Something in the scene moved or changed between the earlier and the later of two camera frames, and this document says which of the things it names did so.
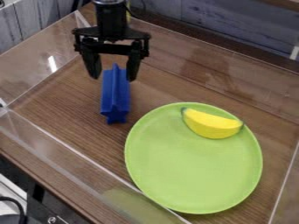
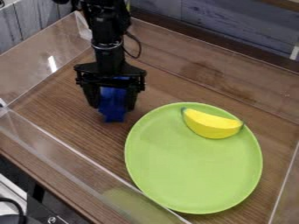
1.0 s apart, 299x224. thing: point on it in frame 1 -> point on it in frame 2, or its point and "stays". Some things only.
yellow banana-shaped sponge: x=208 y=126 stays
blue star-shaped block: x=116 y=94 stays
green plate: x=190 y=173 stays
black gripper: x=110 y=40 -> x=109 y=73
